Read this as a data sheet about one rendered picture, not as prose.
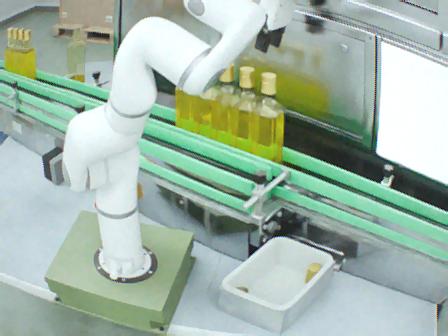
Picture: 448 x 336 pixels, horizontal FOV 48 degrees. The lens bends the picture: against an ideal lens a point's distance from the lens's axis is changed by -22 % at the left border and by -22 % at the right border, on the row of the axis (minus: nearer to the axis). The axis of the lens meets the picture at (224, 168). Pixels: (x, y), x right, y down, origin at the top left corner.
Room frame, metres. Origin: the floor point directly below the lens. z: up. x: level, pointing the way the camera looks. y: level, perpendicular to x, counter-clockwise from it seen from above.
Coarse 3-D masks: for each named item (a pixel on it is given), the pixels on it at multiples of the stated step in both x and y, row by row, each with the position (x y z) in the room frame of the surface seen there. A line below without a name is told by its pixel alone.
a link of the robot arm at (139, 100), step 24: (144, 24) 0.93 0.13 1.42; (168, 24) 0.93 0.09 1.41; (120, 48) 0.91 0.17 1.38; (144, 48) 0.90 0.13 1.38; (168, 48) 0.89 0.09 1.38; (192, 48) 0.89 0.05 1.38; (120, 72) 0.89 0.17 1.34; (144, 72) 0.91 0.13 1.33; (168, 72) 0.89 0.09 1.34; (120, 96) 0.89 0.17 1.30; (144, 96) 0.90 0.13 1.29
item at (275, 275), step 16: (272, 240) 1.11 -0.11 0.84; (288, 240) 1.11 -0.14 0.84; (256, 256) 1.06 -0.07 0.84; (272, 256) 1.10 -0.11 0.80; (288, 256) 1.10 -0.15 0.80; (304, 256) 1.07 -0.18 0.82; (320, 256) 1.05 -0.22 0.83; (240, 272) 1.01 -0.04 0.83; (256, 272) 1.05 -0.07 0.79; (272, 272) 1.08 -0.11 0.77; (288, 272) 1.07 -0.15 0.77; (304, 272) 1.06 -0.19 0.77; (320, 272) 0.98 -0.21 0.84; (224, 288) 0.95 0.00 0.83; (256, 288) 1.02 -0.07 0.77; (272, 288) 1.01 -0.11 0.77; (288, 288) 1.01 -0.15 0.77; (304, 288) 0.93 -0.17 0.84; (272, 304) 0.88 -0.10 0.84; (288, 304) 0.88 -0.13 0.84
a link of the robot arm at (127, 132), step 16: (96, 112) 0.94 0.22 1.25; (112, 112) 0.91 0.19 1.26; (80, 128) 0.90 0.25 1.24; (96, 128) 0.91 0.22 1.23; (112, 128) 0.92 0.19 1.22; (128, 128) 0.92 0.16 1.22; (80, 144) 0.89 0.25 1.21; (96, 144) 0.89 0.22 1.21; (112, 144) 0.91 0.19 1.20; (128, 144) 0.93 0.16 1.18; (64, 160) 0.95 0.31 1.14; (80, 160) 0.89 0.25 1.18; (96, 160) 0.91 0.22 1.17; (64, 176) 0.96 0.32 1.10; (80, 176) 0.91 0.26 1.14; (80, 192) 0.94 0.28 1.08
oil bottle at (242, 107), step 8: (240, 96) 1.32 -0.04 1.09; (256, 96) 1.33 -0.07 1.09; (232, 104) 1.32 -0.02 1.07; (240, 104) 1.31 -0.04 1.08; (248, 104) 1.30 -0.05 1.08; (232, 112) 1.32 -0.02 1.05; (240, 112) 1.30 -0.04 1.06; (248, 112) 1.29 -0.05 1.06; (232, 120) 1.32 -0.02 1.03; (240, 120) 1.30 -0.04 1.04; (248, 120) 1.29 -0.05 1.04; (232, 128) 1.32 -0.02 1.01; (240, 128) 1.30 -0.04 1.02; (248, 128) 1.29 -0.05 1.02; (232, 136) 1.32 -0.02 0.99; (240, 136) 1.30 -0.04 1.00; (248, 136) 1.29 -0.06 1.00; (232, 144) 1.32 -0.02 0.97; (240, 144) 1.30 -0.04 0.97; (248, 144) 1.29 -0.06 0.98; (248, 152) 1.29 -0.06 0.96
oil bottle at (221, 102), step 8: (216, 96) 1.35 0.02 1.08; (224, 96) 1.34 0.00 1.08; (232, 96) 1.34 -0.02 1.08; (216, 104) 1.35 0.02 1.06; (224, 104) 1.33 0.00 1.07; (216, 112) 1.35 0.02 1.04; (224, 112) 1.33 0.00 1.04; (216, 120) 1.35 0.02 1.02; (224, 120) 1.33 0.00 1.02; (216, 128) 1.35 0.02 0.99; (224, 128) 1.33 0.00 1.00; (216, 136) 1.35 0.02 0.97; (224, 136) 1.33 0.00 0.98; (224, 144) 1.33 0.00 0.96
